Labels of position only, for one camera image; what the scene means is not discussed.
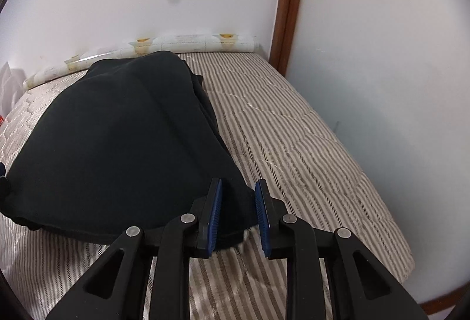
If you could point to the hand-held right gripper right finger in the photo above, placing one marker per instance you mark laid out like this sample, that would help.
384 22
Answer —
262 217

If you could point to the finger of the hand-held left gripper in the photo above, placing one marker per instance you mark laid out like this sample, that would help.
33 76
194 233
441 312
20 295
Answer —
3 187

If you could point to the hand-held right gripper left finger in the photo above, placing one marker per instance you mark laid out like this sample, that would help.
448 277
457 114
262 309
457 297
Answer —
214 217

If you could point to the black sweater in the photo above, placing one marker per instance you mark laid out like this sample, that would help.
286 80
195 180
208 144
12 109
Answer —
121 143

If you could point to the striped mattress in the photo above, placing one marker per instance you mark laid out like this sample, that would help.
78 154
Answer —
293 143

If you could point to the white plastic bag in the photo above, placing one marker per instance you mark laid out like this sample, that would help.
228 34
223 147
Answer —
9 88

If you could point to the white patterned rolled bolster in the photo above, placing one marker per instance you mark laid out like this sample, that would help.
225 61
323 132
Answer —
191 42

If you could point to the brown wooden baseboard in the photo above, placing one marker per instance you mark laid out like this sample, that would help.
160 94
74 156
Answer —
438 307

